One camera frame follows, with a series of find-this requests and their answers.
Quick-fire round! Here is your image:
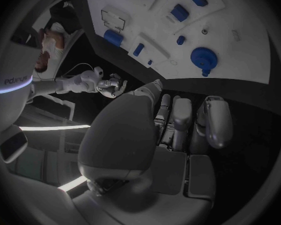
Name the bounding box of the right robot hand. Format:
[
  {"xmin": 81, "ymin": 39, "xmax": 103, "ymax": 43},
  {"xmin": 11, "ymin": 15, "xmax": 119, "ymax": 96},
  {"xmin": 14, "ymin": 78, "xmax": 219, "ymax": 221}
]
[{"xmin": 96, "ymin": 73, "xmax": 128, "ymax": 99}]

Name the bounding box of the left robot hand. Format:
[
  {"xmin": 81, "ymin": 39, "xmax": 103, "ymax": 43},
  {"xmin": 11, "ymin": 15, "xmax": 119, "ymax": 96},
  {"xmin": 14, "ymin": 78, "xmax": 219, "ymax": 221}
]
[{"xmin": 71, "ymin": 79, "xmax": 234, "ymax": 225}]

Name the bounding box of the white task board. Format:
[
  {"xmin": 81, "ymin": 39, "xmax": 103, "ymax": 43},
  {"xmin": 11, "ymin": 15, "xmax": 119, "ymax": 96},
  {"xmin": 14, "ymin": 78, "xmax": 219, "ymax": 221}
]
[{"xmin": 83, "ymin": 0, "xmax": 272, "ymax": 85}]

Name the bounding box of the small blue cylinder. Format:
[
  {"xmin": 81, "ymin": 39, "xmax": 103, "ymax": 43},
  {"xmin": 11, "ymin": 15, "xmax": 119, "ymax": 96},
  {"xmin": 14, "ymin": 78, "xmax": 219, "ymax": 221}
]
[{"xmin": 132, "ymin": 42, "xmax": 146, "ymax": 57}]

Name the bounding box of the large blue cylinder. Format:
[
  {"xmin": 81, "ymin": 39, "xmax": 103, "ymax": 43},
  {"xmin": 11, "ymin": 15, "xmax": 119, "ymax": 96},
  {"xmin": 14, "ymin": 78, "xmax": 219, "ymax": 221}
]
[{"xmin": 103, "ymin": 29, "xmax": 125, "ymax": 48}]

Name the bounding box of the person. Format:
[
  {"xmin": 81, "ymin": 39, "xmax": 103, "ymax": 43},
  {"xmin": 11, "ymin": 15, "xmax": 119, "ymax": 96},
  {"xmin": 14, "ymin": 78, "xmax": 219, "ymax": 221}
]
[{"xmin": 34, "ymin": 21, "xmax": 66, "ymax": 74}]

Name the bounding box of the blue gear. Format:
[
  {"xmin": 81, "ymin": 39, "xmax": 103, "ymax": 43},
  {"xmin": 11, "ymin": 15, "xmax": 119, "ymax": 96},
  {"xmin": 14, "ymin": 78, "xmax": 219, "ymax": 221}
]
[{"xmin": 189, "ymin": 46, "xmax": 219, "ymax": 78}]

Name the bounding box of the blue rectangular block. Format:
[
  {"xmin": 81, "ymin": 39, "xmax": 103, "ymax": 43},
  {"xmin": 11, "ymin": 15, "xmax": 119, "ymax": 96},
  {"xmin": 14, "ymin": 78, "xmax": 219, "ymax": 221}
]
[{"xmin": 169, "ymin": 3, "xmax": 190, "ymax": 23}]

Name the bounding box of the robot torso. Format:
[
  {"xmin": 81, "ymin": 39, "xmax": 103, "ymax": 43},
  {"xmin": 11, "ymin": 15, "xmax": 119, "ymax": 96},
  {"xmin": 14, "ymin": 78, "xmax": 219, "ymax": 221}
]
[{"xmin": 0, "ymin": 0, "xmax": 63, "ymax": 134}]

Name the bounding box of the white cable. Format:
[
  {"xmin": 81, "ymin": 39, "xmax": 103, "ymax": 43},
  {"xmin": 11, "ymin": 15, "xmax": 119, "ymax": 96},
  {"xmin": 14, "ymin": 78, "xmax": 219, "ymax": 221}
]
[{"xmin": 35, "ymin": 62, "xmax": 96, "ymax": 81}]

